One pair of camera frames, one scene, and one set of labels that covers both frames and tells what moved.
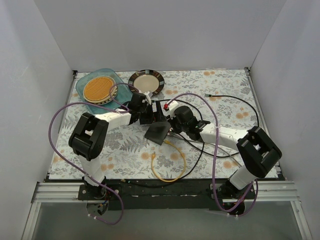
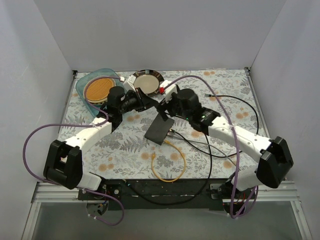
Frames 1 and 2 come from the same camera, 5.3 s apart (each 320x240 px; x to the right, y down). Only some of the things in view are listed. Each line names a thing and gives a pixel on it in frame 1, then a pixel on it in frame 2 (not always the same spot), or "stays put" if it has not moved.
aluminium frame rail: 279,192 stays put
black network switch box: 157,131 stays put
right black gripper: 169,116 → 165,105
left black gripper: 155,114 → 140,100
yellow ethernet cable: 153,155 stays put
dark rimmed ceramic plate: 146,80 stays put
